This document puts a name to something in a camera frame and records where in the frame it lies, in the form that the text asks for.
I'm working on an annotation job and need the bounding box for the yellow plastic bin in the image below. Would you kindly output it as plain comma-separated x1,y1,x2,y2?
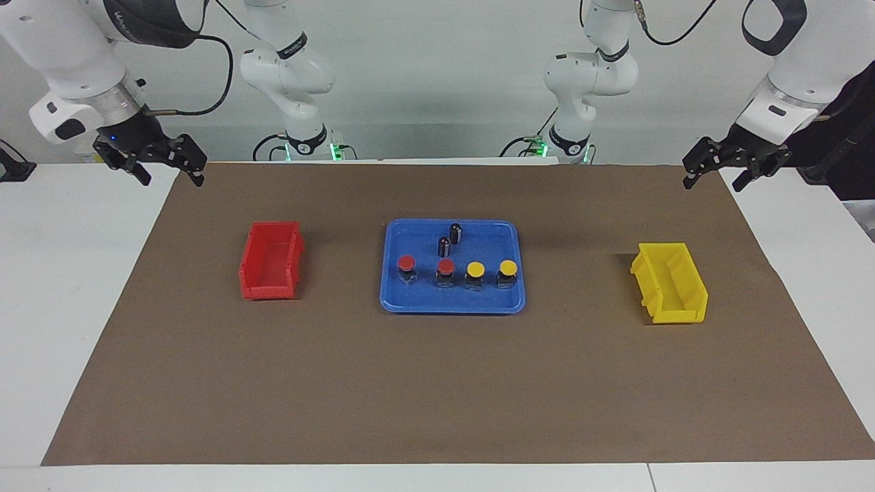
630,242,709,325

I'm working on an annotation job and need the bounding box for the red plastic bin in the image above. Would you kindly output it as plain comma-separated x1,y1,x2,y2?
239,221,305,301

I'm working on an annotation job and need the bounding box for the blue plastic tray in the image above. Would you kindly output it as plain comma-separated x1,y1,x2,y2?
379,219,527,315

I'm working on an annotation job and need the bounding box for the brown table mat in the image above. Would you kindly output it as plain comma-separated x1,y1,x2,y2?
41,161,875,467

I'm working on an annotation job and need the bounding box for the black right base cable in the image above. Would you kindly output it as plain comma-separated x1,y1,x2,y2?
252,133,289,163

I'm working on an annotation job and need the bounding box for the black base cable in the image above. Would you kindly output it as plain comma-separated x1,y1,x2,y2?
252,133,289,163
499,109,556,159

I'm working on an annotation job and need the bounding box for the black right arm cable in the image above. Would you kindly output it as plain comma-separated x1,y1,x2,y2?
147,0,254,117

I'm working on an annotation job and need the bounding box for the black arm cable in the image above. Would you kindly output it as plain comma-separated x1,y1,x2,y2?
147,0,254,117
636,0,720,47

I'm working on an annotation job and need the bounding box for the black clamp mount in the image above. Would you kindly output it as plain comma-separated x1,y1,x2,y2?
0,140,36,183

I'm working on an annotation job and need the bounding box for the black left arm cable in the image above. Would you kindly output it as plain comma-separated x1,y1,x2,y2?
636,0,720,47

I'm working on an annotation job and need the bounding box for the black left base cable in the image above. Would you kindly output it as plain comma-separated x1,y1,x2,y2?
499,109,556,159

